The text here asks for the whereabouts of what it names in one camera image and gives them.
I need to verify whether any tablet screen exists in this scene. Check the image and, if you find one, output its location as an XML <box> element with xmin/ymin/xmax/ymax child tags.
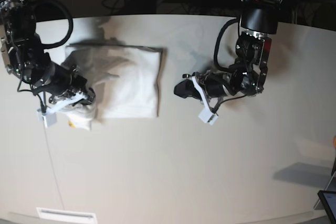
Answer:
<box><xmin>314</xmin><ymin>190</ymin><xmax>335</xmax><ymax>224</ymax></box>

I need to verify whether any white label on table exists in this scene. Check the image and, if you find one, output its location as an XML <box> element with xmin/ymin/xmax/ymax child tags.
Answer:
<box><xmin>36</xmin><ymin>207</ymin><xmax>98</xmax><ymax>223</ymax></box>

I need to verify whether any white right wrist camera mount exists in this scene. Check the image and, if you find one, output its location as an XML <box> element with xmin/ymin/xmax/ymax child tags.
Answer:
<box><xmin>37</xmin><ymin>92</ymin><xmax>85</xmax><ymax>128</ymax></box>

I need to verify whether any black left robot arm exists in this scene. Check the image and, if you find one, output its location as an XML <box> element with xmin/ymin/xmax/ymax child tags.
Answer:
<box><xmin>174</xmin><ymin>0</ymin><xmax>282</xmax><ymax>100</ymax></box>

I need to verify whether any white printed T-shirt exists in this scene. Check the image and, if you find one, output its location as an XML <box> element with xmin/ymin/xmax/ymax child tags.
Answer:
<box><xmin>56</xmin><ymin>16</ymin><xmax>169</xmax><ymax>132</ymax></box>

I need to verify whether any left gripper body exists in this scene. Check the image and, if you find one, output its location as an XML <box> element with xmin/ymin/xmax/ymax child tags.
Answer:
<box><xmin>202</xmin><ymin>72</ymin><xmax>235</xmax><ymax>98</ymax></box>

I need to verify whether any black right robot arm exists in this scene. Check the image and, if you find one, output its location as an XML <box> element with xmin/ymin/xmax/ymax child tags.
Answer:
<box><xmin>1</xmin><ymin>0</ymin><xmax>96</xmax><ymax>105</ymax></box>

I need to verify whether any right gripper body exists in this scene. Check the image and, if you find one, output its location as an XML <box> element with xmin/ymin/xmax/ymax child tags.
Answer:
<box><xmin>43</xmin><ymin>62</ymin><xmax>87</xmax><ymax>98</ymax></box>

